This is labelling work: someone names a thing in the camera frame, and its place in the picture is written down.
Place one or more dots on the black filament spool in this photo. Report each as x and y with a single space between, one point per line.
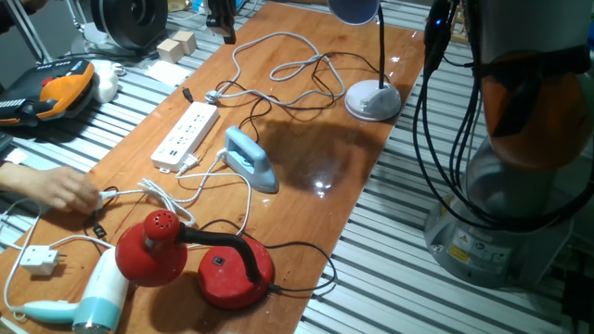
130 23

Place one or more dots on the person's bare hand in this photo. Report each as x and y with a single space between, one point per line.
60 188

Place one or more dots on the red desk lamp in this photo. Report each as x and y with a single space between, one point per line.
227 278

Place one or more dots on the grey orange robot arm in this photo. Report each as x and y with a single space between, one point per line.
510 185

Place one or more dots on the orange black teach pendant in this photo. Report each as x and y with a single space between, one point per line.
65 90

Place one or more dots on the white and blue hair dryer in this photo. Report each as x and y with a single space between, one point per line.
102 297

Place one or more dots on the white power strip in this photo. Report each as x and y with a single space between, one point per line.
185 134

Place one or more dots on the white square plug adapter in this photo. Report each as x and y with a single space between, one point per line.
39 260

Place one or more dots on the white rounded gadget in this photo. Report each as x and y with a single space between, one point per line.
106 83

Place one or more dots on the white desk lamp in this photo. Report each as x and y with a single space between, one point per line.
371 102

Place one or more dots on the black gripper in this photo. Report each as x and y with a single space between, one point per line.
222 11

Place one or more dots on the white paper sheet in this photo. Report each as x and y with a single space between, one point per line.
164 73

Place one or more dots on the glossy wooden board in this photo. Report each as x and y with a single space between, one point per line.
315 153

